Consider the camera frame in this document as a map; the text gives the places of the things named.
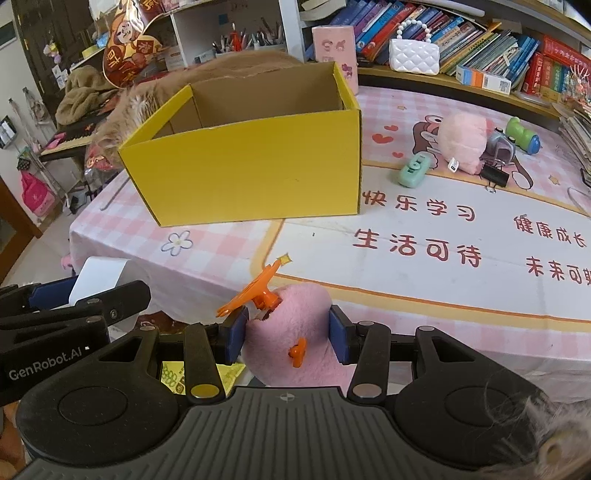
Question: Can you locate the small pink plush chick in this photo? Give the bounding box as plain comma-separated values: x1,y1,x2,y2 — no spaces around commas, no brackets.
216,259,355,391

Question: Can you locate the white eraser block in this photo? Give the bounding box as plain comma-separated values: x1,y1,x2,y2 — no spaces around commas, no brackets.
69,257,133,306

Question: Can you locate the pink printed table mat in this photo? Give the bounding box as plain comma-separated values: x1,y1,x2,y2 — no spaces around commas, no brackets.
69,87,590,401

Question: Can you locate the black electronic keyboard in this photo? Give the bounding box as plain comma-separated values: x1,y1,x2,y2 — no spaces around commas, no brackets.
39,112,109,163

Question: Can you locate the yellow cardboard box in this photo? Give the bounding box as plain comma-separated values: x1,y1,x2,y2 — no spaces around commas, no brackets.
119,63,362,227

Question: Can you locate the black binder clip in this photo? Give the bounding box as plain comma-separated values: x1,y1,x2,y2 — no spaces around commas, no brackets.
480,163,509,192

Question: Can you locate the large pink plush toy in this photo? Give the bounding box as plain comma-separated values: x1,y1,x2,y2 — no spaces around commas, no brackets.
438,112,489,175

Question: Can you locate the brown blanket pile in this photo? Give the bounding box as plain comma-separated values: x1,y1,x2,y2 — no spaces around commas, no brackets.
55,65,116,126

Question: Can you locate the orange fluffy cat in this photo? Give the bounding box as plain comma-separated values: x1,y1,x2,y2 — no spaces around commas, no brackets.
86,50,301,169

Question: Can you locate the green and blue toy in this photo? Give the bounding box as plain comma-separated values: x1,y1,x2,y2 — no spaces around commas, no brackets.
505,117,541,155

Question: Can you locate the orange white medicine box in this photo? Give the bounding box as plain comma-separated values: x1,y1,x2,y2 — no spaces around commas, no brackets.
456,66,512,95

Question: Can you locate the white quilted pearl handbag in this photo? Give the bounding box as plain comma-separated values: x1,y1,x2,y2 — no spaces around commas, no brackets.
389,19,440,76

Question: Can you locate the red gold decorative bag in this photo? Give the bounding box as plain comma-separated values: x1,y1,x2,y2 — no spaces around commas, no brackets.
102,0,166,88

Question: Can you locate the white pen holder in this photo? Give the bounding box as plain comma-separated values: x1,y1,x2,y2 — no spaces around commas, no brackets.
211,42,287,58

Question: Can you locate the pink cylindrical tin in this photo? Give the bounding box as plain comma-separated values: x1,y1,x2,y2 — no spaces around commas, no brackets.
311,25,359,95

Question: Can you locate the stack of magazines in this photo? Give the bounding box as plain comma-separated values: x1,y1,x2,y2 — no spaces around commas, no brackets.
553,101,591,187

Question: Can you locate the wooden bookshelf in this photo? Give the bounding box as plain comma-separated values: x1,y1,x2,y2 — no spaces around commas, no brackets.
298,1,590,125

